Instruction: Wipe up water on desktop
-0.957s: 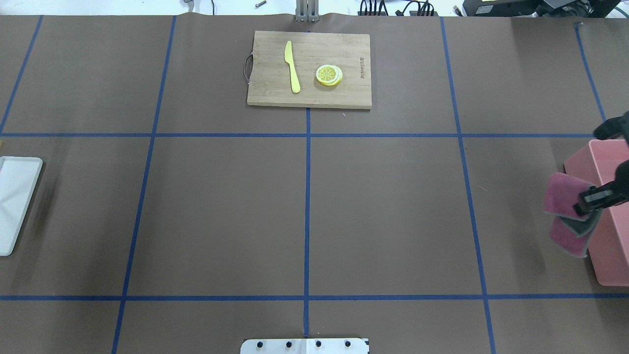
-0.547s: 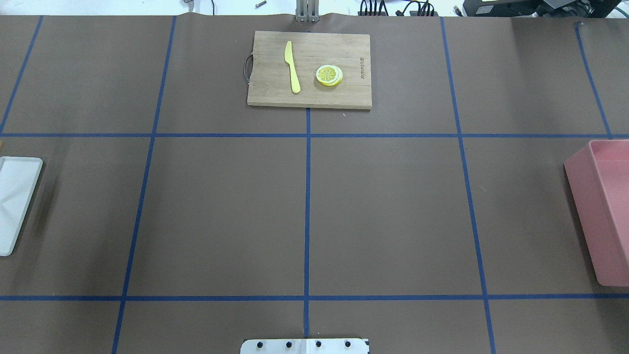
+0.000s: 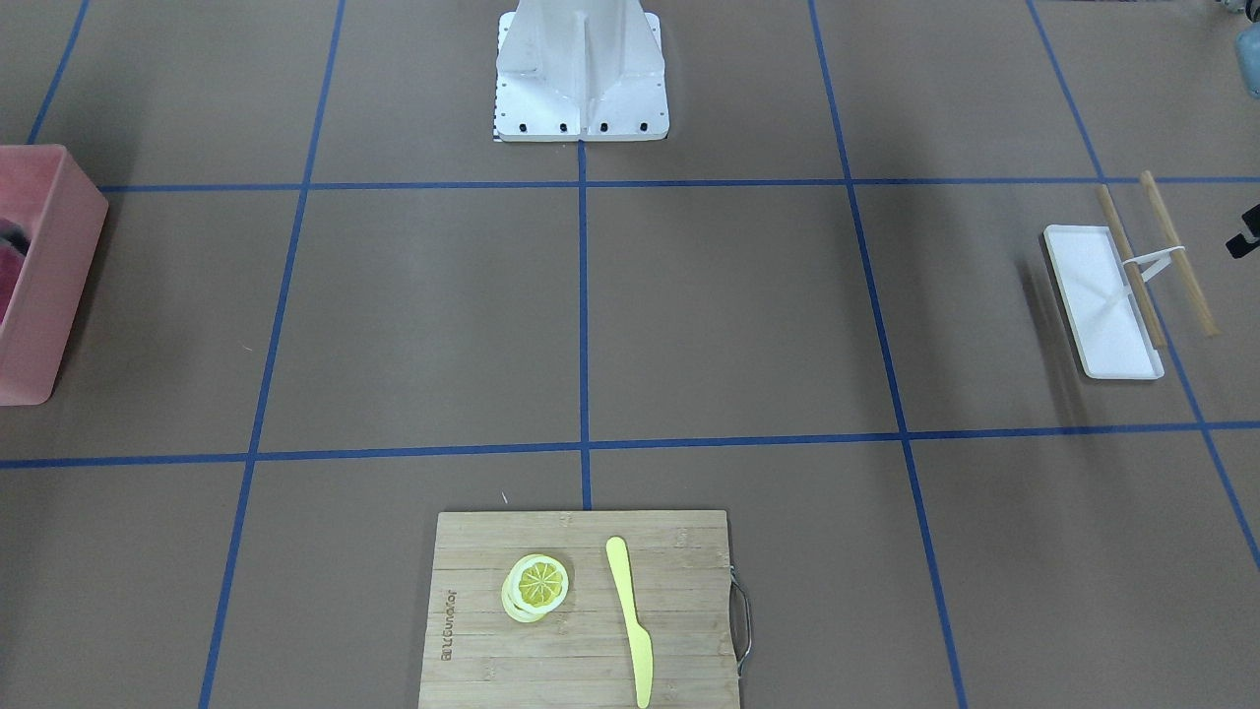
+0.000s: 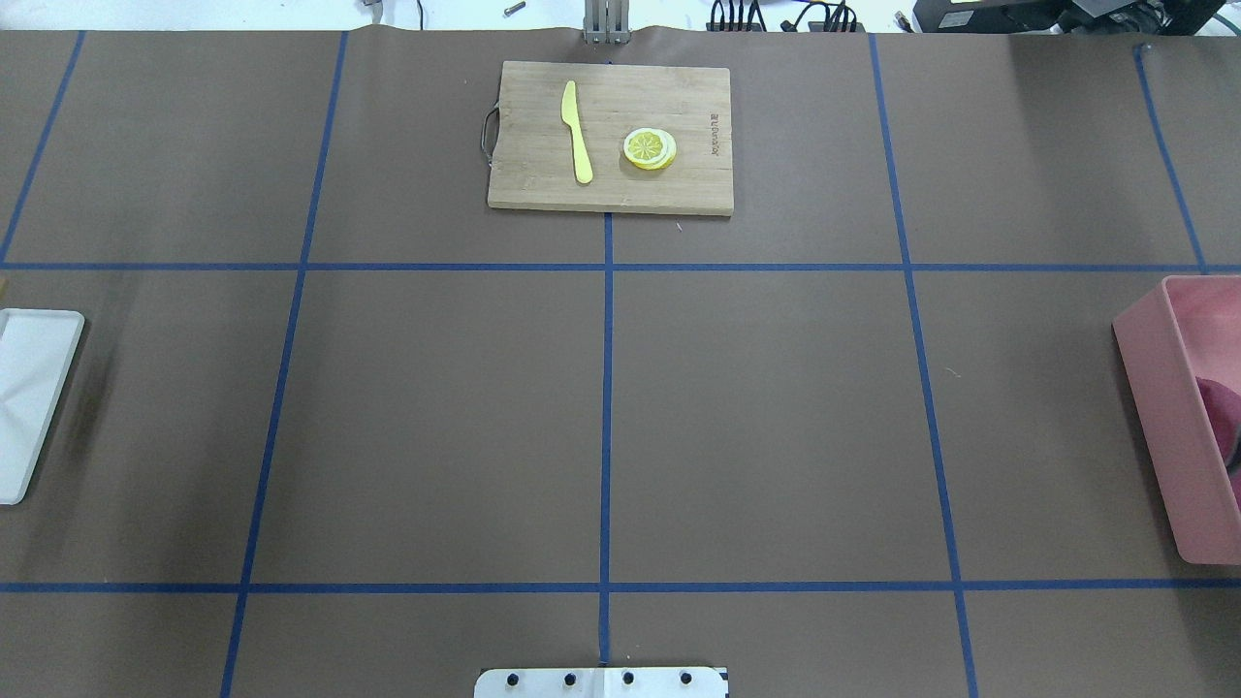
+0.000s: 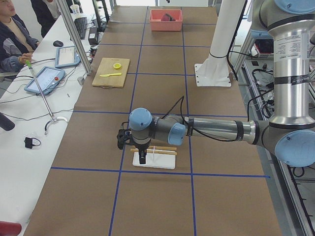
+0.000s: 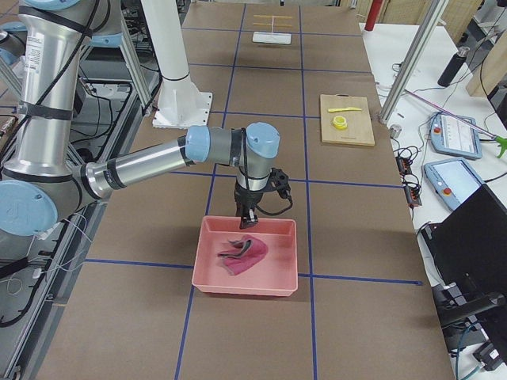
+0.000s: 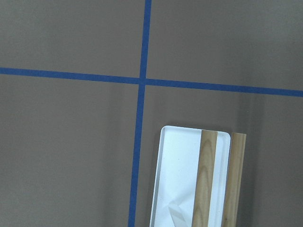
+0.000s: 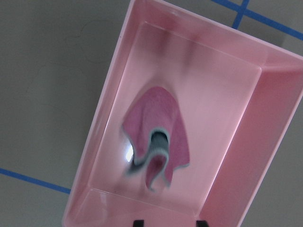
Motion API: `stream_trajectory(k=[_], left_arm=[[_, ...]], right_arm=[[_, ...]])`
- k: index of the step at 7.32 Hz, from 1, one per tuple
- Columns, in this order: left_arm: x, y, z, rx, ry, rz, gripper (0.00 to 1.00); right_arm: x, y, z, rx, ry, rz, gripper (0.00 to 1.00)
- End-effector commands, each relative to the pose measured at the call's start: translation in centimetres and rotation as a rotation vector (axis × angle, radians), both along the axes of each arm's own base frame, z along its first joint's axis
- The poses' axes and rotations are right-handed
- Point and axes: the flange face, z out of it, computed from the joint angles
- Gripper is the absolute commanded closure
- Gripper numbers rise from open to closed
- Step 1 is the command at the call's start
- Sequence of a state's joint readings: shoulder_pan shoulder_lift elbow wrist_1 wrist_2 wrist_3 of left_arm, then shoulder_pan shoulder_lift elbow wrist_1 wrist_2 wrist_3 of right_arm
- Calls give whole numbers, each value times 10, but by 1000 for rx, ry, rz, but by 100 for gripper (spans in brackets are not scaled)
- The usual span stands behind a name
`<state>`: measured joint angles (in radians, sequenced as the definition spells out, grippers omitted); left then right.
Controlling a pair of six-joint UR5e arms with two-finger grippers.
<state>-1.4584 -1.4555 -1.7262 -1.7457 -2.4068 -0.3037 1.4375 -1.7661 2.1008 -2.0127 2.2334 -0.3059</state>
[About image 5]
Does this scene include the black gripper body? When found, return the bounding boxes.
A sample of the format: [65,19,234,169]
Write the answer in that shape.
[134,142,151,153]

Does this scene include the magenta wiping cloth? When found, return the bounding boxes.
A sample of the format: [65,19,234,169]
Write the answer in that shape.
[161,13,176,22]

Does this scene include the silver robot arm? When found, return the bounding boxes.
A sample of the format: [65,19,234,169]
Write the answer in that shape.
[117,0,315,167]

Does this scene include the white rectangular tray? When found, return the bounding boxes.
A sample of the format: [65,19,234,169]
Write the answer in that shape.
[132,152,176,169]

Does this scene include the yellow plastic knife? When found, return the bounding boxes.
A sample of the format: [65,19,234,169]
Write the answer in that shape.
[99,72,122,78]

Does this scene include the yellow lemon slice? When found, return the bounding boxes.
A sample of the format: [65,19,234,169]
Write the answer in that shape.
[113,62,122,70]

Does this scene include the bamboo cutting board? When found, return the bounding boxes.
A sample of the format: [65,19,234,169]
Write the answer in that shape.
[92,58,130,88]

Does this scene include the metal reacher grabber stick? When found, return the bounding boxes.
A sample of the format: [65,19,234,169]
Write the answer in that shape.
[26,60,68,136]

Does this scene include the blue teach pendant near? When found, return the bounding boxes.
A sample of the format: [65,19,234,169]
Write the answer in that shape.
[24,66,65,95]

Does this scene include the blue teach pendant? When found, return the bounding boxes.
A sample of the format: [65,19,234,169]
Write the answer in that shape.
[55,46,81,68]
[24,66,65,95]

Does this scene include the blue teach pendant far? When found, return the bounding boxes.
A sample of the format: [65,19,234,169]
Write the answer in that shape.
[55,46,81,68]

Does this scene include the black power adapter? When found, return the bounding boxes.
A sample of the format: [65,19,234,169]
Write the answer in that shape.
[88,27,98,45]

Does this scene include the pink plastic bin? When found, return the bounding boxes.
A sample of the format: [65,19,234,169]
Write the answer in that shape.
[150,9,183,31]

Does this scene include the black computer mouse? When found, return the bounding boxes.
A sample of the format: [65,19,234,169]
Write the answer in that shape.
[53,40,63,47]

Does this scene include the black keyboard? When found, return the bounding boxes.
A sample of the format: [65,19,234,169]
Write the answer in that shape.
[74,17,87,39]

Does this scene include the paper cup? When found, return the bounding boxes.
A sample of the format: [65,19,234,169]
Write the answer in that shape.
[70,4,81,15]

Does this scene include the red cylinder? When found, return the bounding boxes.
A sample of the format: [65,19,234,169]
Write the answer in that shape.
[0,221,22,236]

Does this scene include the seated person in cap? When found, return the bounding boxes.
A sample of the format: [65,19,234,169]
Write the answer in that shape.
[0,0,40,73]

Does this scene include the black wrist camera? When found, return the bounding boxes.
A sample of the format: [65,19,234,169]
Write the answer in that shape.
[117,121,134,150]

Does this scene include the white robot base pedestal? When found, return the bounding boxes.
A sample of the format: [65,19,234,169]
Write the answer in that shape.
[194,0,247,87]

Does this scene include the small black strap device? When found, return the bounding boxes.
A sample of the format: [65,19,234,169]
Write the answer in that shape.
[24,137,41,149]

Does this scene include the aluminium frame post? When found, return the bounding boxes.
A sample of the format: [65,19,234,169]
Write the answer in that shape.
[56,0,92,75]

